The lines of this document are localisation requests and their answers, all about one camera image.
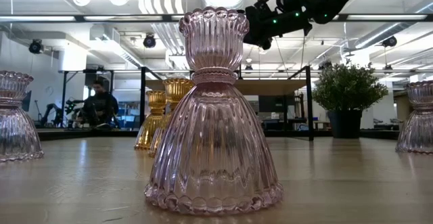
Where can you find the black overhead frame bar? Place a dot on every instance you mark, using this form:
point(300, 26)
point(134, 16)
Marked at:
point(135, 17)

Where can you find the wooden shelf with black frame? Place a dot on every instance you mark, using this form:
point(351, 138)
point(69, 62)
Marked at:
point(270, 87)

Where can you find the black ceiling spotlight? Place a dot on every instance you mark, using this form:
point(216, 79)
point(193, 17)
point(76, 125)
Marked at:
point(35, 46)
point(149, 41)
point(389, 41)

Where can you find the dark computer monitor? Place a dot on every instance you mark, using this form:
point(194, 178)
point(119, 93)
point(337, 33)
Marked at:
point(27, 100)

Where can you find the light wooden cabinet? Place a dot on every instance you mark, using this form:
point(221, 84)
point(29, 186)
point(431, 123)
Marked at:
point(402, 112)

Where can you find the amber ribbed glass candle holder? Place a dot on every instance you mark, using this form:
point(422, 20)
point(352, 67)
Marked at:
point(176, 90)
point(152, 129)

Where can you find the green potted plant black pot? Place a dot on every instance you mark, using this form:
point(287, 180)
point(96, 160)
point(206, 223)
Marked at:
point(348, 88)

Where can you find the pink ribbed glass candle holder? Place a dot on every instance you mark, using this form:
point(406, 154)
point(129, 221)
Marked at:
point(417, 129)
point(213, 149)
point(17, 129)

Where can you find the black background robot arm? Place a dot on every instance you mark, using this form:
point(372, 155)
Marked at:
point(50, 112)

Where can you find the person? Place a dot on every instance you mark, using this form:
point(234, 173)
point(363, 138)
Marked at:
point(99, 107)

